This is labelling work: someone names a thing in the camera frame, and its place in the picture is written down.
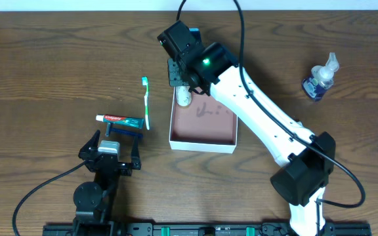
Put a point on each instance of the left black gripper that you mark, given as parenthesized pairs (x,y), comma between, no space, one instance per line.
(111,162)

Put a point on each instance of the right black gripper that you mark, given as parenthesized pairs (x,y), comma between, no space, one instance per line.
(174,75)

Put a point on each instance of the Colgate toothpaste tube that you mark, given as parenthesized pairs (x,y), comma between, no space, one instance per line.
(119,120)

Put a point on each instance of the white lotion tube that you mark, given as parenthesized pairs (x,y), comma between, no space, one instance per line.
(183,96)

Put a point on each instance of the green white toothbrush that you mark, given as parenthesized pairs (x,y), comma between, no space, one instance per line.
(145,84)

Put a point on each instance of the clear blue pump soap bottle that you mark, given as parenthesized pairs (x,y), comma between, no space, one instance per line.
(321,79)

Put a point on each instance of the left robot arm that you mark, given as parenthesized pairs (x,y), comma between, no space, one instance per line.
(94,200)

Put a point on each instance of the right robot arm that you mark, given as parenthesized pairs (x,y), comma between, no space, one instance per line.
(303,176)

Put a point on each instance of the blue disposable razor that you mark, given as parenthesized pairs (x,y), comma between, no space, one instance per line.
(110,128)

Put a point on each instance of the white box with pink interior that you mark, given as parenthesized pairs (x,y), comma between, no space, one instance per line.
(205,125)

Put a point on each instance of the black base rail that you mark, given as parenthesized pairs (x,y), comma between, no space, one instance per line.
(149,229)

